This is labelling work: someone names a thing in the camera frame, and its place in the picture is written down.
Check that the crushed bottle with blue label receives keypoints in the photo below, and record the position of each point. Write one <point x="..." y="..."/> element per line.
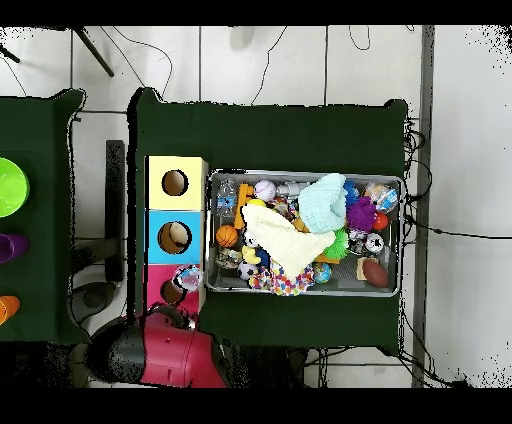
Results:
<point x="188" y="278"/>

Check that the clear plastic bottle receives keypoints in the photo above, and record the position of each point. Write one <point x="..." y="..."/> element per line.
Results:
<point x="382" y="196"/>

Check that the brown toy football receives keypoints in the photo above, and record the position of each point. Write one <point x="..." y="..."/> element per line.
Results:
<point x="375" y="273"/>

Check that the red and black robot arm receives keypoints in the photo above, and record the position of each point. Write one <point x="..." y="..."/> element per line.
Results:
<point x="168" y="352"/>

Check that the silver mesh bin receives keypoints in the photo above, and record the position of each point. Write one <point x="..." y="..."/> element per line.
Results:
<point x="224" y="280"/>

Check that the wooden box with three holes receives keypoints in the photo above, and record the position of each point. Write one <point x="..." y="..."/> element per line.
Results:
<point x="176" y="236"/>

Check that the yellow ball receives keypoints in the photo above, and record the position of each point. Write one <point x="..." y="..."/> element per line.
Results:
<point x="256" y="203"/>

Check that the white toy baseball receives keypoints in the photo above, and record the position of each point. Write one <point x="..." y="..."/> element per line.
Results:
<point x="264" y="190"/>

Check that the small clear water bottle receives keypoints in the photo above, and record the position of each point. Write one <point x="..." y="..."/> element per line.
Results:
<point x="226" y="198"/>

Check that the orange toy basketball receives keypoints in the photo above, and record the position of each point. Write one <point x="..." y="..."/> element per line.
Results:
<point x="227" y="236"/>

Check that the cream waffle cloth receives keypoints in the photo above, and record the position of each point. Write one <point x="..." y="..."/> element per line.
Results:
<point x="284" y="240"/>

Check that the mint waffle cloth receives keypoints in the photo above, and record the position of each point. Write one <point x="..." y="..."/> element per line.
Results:
<point x="322" y="204"/>

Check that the colourful patterned cloth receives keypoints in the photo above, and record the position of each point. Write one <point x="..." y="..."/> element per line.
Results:
<point x="280" y="284"/>

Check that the purple spiky rubber toy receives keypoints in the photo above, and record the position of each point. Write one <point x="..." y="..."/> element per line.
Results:
<point x="361" y="214"/>

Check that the black tripod leg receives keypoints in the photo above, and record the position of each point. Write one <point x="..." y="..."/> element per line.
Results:
<point x="94" y="52"/>

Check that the dark green side tablecloth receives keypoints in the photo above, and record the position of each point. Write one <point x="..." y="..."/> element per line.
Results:
<point x="36" y="132"/>

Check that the bright green bowl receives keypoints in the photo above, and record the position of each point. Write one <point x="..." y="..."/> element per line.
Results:
<point x="11" y="188"/>

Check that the purple plastic cup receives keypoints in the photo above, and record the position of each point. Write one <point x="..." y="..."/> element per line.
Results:
<point x="12" y="248"/>

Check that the orange plastic cup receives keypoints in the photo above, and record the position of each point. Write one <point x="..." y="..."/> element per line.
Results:
<point x="8" y="310"/>

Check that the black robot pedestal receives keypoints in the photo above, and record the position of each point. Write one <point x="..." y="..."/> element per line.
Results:
<point x="272" y="368"/>

